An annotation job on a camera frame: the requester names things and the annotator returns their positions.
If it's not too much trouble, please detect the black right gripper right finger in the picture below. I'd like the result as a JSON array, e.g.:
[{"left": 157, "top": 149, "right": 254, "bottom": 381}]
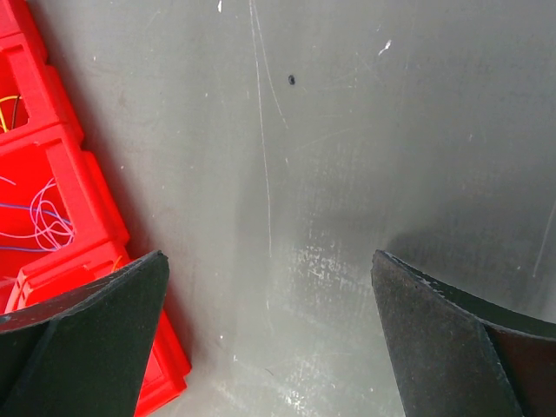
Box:
[{"left": 371, "top": 250, "right": 555, "bottom": 416}]

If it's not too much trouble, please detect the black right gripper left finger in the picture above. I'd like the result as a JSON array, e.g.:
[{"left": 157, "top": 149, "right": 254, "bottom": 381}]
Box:
[{"left": 1, "top": 251, "right": 169, "bottom": 416}]

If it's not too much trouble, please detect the red compartment tray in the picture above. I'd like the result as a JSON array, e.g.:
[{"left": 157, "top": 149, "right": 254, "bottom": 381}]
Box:
[{"left": 1, "top": 1, "right": 190, "bottom": 416}]

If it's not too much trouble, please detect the pink cable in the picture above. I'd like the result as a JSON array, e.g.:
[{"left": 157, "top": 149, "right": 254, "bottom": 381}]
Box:
[{"left": 0, "top": 175, "right": 76, "bottom": 253}]

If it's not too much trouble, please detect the yellow cable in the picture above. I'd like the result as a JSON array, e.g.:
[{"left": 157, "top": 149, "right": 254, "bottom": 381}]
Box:
[{"left": 0, "top": 95, "right": 21, "bottom": 134}]

